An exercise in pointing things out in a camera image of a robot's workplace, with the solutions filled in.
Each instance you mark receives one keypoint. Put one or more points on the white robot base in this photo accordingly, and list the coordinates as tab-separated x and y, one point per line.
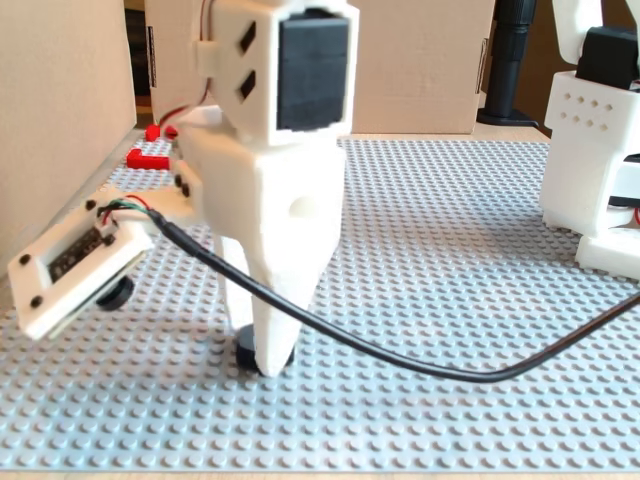
612	255

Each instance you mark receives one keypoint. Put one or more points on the red L-shaped Lego bracket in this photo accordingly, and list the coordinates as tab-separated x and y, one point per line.
145	161
152	132

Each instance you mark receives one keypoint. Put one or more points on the black hexagonal Lego piece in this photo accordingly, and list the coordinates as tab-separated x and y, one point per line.
245	350

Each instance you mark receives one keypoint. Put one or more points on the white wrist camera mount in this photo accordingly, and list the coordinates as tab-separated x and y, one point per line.
175	205

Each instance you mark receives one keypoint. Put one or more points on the dark brown background furniture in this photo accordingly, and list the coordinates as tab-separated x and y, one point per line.
137	50

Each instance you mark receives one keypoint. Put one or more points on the grey Lego baseplate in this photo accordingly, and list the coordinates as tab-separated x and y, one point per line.
450	250

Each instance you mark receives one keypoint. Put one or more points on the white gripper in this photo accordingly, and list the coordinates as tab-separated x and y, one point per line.
280	200

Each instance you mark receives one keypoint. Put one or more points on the plain cardboard panel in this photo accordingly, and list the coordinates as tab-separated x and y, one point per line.
50	100

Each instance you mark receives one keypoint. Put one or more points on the black monitor stand pole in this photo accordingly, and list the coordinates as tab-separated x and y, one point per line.
510	55

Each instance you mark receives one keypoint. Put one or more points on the large cardboard box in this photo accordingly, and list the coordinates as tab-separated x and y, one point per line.
425	65

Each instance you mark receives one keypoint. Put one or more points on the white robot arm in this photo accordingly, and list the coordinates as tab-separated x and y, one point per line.
225	60

